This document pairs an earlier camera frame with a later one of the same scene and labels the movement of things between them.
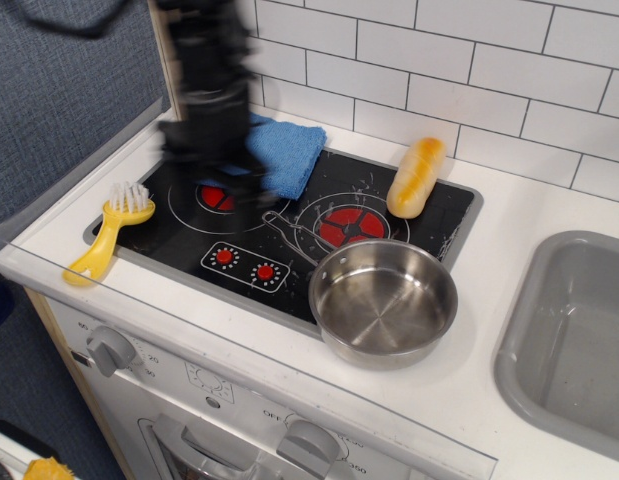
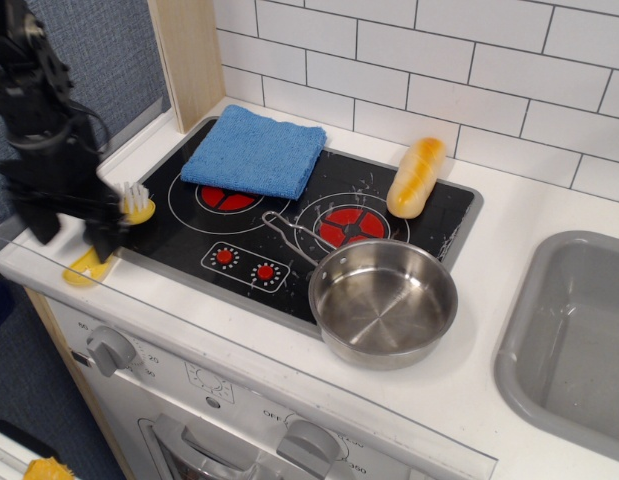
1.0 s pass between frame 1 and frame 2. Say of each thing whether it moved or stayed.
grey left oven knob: stayed
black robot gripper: moved
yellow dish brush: stayed
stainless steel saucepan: stayed
